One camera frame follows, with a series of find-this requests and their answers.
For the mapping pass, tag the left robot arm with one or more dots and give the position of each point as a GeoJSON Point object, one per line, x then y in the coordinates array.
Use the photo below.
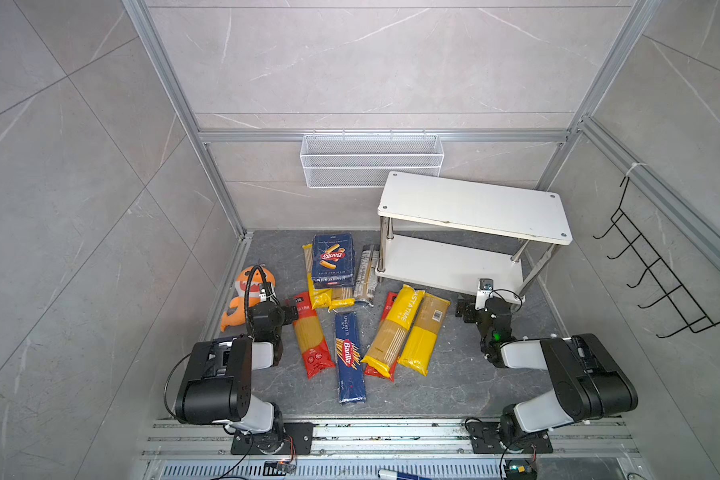
{"type": "Point", "coordinates": [216, 386]}

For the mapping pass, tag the blue Barilla rigatoni box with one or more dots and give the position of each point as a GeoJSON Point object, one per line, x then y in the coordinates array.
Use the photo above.
{"type": "Point", "coordinates": [333, 264]}

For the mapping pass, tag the blue Barilla spaghetti box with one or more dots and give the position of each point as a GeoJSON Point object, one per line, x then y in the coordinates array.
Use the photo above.
{"type": "Point", "coordinates": [351, 385]}

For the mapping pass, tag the blue marker pen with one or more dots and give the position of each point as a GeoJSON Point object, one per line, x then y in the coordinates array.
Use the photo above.
{"type": "Point", "coordinates": [385, 474]}

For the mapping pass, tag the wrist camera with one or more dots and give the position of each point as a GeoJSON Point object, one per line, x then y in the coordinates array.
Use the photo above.
{"type": "Point", "coordinates": [267, 293]}
{"type": "Point", "coordinates": [484, 291]}

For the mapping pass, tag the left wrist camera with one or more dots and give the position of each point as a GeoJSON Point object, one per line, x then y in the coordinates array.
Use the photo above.
{"type": "Point", "coordinates": [267, 293]}

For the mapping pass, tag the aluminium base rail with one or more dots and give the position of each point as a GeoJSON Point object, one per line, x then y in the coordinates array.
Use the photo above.
{"type": "Point", "coordinates": [360, 448]}

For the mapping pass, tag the clear labelled spaghetti bag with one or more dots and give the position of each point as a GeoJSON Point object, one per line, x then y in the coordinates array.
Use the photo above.
{"type": "Point", "coordinates": [366, 279]}

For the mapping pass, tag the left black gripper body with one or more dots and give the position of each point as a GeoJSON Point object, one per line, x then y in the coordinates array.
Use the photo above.
{"type": "Point", "coordinates": [285, 313]}

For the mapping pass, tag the yellow Pastatime spaghetti bag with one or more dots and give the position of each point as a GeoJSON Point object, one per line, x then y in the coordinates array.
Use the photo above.
{"type": "Point", "coordinates": [393, 330]}

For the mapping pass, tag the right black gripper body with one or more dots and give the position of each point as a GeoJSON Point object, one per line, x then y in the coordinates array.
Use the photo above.
{"type": "Point", "coordinates": [468, 311]}

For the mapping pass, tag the white wire mesh basket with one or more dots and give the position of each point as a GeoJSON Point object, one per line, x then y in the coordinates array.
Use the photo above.
{"type": "Point", "coordinates": [364, 160]}

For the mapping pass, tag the yellow barcode spaghetti bag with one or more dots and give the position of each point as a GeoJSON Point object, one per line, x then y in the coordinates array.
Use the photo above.
{"type": "Point", "coordinates": [422, 338]}

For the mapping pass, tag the white two-tier shelf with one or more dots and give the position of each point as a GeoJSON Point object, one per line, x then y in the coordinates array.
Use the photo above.
{"type": "Point", "coordinates": [523, 214]}

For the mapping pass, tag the yellow pasta bag under box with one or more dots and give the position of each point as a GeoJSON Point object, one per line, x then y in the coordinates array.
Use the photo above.
{"type": "Point", "coordinates": [331, 298]}

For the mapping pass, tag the black wire hook rack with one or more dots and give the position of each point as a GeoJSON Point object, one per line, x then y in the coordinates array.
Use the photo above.
{"type": "Point", "coordinates": [671, 289]}

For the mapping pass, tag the orange shark plush toy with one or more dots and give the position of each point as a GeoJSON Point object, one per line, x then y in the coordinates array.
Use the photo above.
{"type": "Point", "coordinates": [240, 297]}

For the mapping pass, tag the red spaghetti bag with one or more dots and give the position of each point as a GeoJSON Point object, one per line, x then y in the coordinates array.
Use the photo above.
{"type": "Point", "coordinates": [370, 370]}
{"type": "Point", "coordinates": [310, 337]}

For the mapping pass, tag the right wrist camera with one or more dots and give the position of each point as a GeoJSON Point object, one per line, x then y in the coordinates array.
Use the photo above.
{"type": "Point", "coordinates": [484, 291]}

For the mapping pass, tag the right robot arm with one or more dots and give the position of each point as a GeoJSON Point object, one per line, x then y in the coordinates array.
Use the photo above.
{"type": "Point", "coordinates": [587, 383]}

